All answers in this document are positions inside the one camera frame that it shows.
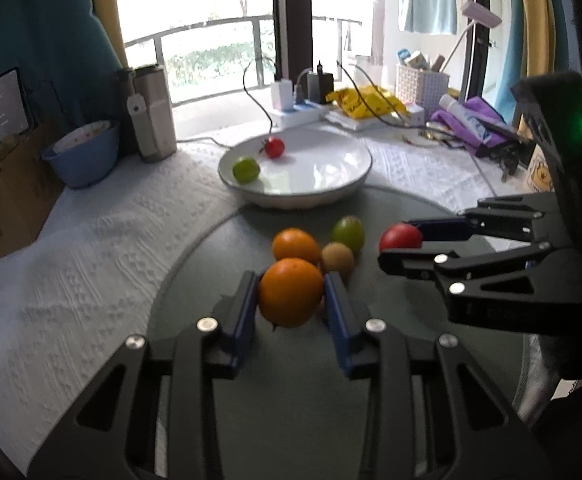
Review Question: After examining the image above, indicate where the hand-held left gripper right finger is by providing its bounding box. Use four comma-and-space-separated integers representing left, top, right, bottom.
323, 272, 552, 480

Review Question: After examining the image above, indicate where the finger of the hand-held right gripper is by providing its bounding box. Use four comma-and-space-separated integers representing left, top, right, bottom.
405, 193, 560, 243
377, 240, 582, 337

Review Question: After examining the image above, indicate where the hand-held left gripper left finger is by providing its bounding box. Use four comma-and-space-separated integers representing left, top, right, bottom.
28, 270, 262, 480

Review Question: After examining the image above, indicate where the large orange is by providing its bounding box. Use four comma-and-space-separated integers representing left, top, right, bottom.
258, 257, 325, 330

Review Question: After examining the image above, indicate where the white plate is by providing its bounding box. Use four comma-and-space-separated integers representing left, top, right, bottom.
218, 133, 374, 210

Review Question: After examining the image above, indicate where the yellow printed box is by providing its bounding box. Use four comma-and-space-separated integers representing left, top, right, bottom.
525, 142, 556, 195

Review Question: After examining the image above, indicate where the brown kiwi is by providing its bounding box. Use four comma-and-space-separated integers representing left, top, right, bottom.
320, 242, 356, 277

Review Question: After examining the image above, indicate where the green lime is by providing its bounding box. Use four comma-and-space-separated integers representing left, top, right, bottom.
331, 215, 366, 253
232, 157, 262, 184

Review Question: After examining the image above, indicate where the grey round mat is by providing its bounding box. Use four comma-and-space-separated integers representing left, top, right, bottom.
146, 184, 539, 480

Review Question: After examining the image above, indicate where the bunch of keys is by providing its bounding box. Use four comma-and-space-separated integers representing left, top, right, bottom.
491, 146, 524, 184

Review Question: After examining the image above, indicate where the small orange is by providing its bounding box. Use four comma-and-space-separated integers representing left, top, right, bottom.
271, 228, 321, 265

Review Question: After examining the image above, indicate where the purple pouch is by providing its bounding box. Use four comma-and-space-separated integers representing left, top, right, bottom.
430, 96, 514, 159

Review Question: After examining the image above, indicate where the white toothpaste tube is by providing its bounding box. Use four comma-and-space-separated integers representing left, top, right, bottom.
438, 93, 502, 140

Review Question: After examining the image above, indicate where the white perforated basket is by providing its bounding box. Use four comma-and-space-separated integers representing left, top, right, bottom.
396, 63, 450, 107

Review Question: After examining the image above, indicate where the yellow plastic bag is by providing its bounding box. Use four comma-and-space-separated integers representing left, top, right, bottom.
325, 85, 408, 120

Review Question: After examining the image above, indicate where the white textured tablecloth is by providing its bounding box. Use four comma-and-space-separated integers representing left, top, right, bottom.
0, 119, 528, 468

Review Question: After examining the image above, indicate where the red tomato with stem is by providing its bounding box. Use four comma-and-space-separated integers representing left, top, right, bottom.
260, 136, 286, 160

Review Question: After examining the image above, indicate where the white power strip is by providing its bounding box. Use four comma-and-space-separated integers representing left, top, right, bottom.
270, 99, 335, 130

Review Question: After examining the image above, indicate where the black charger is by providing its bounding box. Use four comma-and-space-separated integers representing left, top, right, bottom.
307, 60, 334, 105

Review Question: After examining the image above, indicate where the white desk lamp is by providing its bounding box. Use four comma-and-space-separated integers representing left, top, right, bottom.
441, 1, 503, 74

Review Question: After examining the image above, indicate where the white charger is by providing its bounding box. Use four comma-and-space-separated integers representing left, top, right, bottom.
271, 80, 295, 110

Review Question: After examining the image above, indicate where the steel thermos tumbler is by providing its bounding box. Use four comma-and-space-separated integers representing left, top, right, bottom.
131, 63, 178, 163

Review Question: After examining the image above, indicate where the blue bowl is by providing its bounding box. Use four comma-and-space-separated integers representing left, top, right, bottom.
41, 120, 120, 190

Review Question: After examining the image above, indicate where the white patterned bowl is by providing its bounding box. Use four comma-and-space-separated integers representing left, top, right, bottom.
52, 120, 114, 155

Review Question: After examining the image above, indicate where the cardboard box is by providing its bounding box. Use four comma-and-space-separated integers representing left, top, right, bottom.
0, 122, 66, 262

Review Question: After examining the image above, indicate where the balcony railing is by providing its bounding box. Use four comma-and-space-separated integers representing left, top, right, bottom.
122, 15, 363, 92

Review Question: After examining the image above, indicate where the tablet screen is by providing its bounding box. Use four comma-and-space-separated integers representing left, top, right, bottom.
0, 67, 32, 137

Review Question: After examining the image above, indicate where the yellow curtain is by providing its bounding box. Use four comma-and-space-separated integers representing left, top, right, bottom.
91, 0, 126, 68

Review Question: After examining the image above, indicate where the teal curtain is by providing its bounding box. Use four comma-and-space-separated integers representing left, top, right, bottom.
0, 0, 124, 133

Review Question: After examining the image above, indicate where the black cable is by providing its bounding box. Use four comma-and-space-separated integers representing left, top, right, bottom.
242, 56, 278, 137
338, 60, 454, 142

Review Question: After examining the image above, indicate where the dark window post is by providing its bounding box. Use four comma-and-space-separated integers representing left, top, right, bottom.
271, 0, 314, 83

